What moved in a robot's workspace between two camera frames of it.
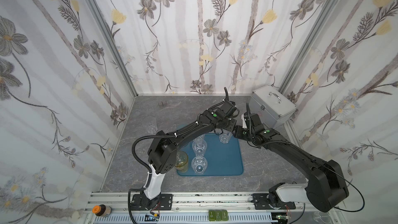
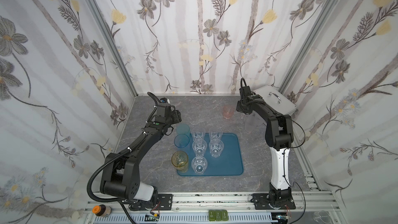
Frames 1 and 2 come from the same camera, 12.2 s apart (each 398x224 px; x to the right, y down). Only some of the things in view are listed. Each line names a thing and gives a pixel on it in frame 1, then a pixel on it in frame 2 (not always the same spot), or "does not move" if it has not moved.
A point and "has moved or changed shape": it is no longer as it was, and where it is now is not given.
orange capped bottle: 102,210 does not move
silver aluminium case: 273,108 does not move
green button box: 218,215 does not move
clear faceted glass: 152,128 has moved or changed shape
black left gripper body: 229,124 → 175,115
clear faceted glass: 225,136 has moved or changed shape
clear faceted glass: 199,145 does not move
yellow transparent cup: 182,161 does not move
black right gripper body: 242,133 → 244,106
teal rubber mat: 223,159 does not move
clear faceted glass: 199,165 does not move
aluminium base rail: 186,203 does not move
